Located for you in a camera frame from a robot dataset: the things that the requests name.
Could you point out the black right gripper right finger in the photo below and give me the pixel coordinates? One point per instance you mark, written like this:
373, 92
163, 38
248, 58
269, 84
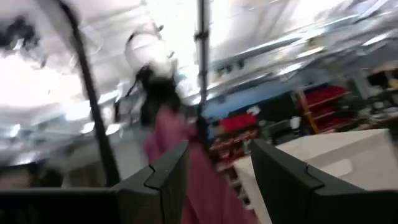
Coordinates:
286, 186

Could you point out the shelf rack with red bins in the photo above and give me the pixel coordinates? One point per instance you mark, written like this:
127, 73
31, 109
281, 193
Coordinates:
326, 102
237, 123

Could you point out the white plastic storage bin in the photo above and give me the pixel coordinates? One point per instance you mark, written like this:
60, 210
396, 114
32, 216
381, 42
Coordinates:
342, 155

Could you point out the maroon cloth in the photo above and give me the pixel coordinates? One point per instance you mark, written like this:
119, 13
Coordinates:
205, 186

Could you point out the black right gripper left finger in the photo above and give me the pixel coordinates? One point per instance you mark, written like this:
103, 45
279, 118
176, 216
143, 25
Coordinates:
161, 186

